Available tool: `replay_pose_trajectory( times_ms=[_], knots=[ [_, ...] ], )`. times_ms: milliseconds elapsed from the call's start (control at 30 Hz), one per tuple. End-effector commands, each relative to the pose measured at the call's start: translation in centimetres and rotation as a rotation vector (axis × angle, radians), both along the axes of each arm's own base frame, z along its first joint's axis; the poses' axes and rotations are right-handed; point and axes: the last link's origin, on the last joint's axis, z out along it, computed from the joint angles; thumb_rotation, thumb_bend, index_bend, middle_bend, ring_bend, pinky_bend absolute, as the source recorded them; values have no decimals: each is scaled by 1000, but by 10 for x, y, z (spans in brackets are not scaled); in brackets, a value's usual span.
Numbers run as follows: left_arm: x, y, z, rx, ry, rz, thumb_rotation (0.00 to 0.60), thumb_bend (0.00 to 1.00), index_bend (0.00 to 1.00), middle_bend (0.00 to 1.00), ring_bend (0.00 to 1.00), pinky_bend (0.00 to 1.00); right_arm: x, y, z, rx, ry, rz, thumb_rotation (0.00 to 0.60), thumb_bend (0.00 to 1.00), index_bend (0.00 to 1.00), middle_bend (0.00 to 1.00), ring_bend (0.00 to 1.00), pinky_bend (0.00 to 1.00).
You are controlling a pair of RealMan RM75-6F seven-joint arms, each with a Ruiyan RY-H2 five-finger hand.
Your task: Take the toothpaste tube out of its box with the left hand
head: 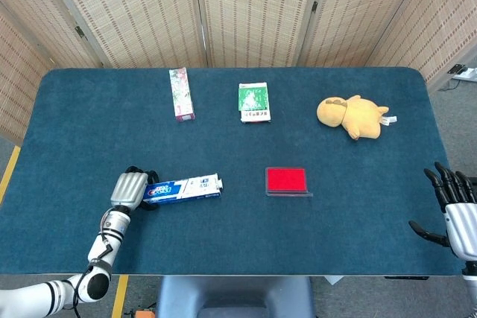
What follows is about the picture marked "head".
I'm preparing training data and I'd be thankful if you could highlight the white power strip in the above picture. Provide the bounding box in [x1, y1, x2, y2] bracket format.
[449, 66, 477, 83]

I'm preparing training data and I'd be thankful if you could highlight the red ink pad clear case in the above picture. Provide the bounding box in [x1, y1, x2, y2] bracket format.
[265, 167, 314, 198]

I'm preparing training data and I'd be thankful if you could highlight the yellow plush toy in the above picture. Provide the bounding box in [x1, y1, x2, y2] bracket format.
[316, 95, 398, 141]

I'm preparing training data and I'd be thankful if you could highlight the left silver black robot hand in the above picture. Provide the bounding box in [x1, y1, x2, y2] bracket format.
[109, 165, 161, 212]

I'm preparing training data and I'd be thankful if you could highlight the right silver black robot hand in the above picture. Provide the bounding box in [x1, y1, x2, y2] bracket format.
[408, 162, 477, 261]

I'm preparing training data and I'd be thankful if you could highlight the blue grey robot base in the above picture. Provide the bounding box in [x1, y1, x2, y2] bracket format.
[156, 276, 317, 318]

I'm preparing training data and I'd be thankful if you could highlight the woven bamboo folding screen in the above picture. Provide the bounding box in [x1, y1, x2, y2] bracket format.
[0, 0, 477, 146]

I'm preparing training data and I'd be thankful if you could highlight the blue white toothpaste box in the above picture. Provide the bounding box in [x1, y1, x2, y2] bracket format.
[142, 173, 221, 206]

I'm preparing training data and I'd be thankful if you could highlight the green white packet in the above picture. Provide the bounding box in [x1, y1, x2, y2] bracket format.
[240, 82, 272, 124]

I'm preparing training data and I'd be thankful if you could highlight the pink floral carton box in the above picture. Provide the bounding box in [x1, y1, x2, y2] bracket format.
[168, 67, 196, 122]

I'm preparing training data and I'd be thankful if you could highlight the green printed card pack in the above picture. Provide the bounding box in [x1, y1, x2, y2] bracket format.
[238, 83, 269, 112]

